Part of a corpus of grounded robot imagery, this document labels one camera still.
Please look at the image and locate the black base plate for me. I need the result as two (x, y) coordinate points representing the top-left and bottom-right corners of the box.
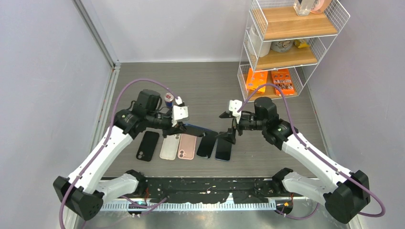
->
(125, 177), (291, 204)

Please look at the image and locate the aluminium frame rail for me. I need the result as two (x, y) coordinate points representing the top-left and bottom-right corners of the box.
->
(67, 0), (121, 203)

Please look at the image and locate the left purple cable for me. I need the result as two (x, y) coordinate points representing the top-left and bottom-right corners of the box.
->
(59, 78), (181, 229)

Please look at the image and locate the dark blue phone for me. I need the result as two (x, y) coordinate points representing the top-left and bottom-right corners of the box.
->
(183, 124), (213, 137)

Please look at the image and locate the teal phone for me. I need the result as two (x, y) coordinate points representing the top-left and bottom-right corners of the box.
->
(196, 131), (218, 159)

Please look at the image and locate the pink tape roll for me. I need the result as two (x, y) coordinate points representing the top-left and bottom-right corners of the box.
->
(310, 0), (332, 14)

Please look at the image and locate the round tin on shelf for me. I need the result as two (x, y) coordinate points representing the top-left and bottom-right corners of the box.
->
(270, 40), (294, 53)

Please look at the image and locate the orange snack box right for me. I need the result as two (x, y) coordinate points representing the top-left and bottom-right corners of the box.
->
(271, 69), (295, 95)

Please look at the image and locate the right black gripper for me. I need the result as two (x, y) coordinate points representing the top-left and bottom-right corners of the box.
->
(216, 112), (266, 145)

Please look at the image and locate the black phone case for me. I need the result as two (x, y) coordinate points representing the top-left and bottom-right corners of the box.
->
(136, 131), (160, 162)

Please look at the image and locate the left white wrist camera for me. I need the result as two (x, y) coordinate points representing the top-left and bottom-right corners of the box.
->
(171, 96), (189, 127)

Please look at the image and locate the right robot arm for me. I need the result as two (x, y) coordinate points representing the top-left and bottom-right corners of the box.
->
(219, 97), (371, 224)

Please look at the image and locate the clear glass jar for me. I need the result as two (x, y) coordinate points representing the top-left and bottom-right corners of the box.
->
(293, 0), (315, 16)

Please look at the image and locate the white wire shelf rack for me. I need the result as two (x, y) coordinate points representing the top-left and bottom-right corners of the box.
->
(237, 0), (350, 101)

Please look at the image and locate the orange snack box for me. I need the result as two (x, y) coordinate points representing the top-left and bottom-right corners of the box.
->
(271, 69), (295, 95)
(245, 68), (268, 94)

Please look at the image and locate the yellow packet on shelf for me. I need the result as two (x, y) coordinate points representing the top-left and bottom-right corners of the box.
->
(294, 39), (310, 49)

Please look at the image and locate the white bottle on shelf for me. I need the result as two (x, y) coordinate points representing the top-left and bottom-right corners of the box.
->
(249, 24), (272, 58)

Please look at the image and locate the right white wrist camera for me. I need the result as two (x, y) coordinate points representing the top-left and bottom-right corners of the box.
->
(228, 100), (243, 124)

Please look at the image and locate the Red Bull can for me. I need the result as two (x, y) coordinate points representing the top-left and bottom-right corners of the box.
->
(164, 93), (175, 109)

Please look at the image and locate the orange snack box left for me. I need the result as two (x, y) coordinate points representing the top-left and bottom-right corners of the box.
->
(245, 68), (268, 94)

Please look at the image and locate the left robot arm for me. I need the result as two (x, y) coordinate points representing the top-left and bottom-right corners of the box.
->
(53, 89), (189, 221)

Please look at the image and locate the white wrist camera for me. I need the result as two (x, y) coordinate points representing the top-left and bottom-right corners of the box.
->
(228, 100), (243, 124)
(171, 96), (189, 127)

